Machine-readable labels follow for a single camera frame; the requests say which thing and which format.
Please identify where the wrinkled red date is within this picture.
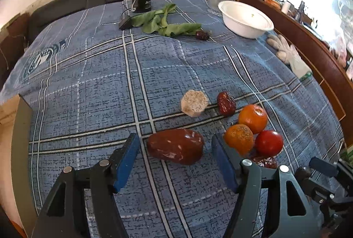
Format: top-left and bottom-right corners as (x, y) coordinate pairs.
(217, 91), (237, 116)
(250, 155), (278, 169)

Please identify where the cardboard box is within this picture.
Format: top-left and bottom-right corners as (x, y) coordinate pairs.
(0, 94), (34, 227)

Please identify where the green leafy vegetable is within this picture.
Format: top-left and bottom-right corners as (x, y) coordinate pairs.
(130, 3), (202, 38)

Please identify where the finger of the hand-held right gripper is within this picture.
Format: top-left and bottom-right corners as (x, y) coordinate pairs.
(309, 157), (340, 177)
(296, 166), (335, 204)

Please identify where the white bowl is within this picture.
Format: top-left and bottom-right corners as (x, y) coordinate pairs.
(218, 1), (274, 39)

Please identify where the white glove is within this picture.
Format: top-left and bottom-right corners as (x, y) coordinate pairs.
(266, 34), (313, 81)

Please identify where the speckled orange tangerine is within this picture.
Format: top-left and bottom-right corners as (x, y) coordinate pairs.
(223, 124), (254, 156)

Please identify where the blue plaid blanket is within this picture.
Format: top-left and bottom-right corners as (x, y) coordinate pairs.
(0, 0), (348, 238)

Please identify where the small black flat object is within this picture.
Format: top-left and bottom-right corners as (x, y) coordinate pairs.
(118, 18), (133, 31)

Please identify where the red tomato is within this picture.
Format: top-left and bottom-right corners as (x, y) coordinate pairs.
(255, 130), (284, 157)

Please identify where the large dark red date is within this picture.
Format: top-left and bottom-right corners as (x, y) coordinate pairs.
(146, 128), (205, 166)

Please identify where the round beige cut root piece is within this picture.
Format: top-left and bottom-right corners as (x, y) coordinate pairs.
(180, 90), (210, 117)

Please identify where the smooth orange tangerine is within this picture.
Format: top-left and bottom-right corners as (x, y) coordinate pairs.
(238, 104), (268, 134)

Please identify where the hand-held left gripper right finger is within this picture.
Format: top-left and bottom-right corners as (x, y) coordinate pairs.
(211, 132), (322, 238)

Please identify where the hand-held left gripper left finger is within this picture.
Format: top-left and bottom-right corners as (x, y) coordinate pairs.
(31, 132), (141, 238)

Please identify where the black cylindrical device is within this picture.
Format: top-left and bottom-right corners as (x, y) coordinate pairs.
(123, 0), (153, 13)

